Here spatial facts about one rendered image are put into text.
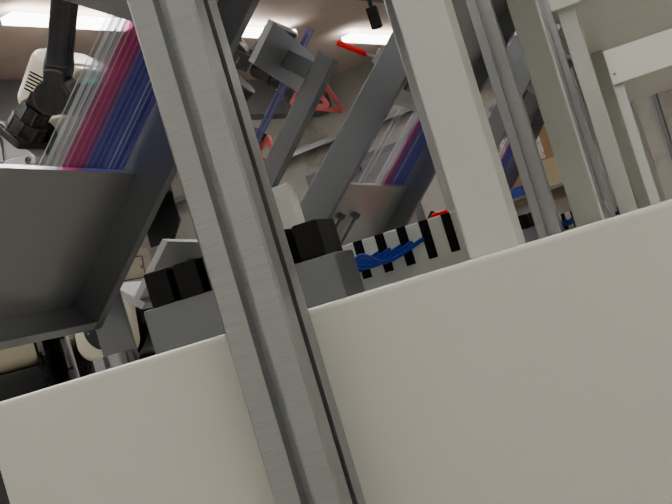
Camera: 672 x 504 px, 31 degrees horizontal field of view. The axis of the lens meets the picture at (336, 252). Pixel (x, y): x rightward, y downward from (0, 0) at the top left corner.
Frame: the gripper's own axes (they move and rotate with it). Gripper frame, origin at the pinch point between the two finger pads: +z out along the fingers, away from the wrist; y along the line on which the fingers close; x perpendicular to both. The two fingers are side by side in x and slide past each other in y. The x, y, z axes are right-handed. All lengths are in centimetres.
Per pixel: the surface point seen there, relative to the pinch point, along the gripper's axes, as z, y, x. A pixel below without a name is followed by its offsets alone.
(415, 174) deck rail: 14.3, 36.8, 7.3
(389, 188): 14.5, 19.7, 11.3
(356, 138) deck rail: 17.0, -31.1, 0.4
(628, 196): 65, -29, -14
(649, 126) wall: -20, 976, -57
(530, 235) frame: 52, -15, 2
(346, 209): 15.0, -6.2, 16.5
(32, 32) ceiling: -397, 520, 102
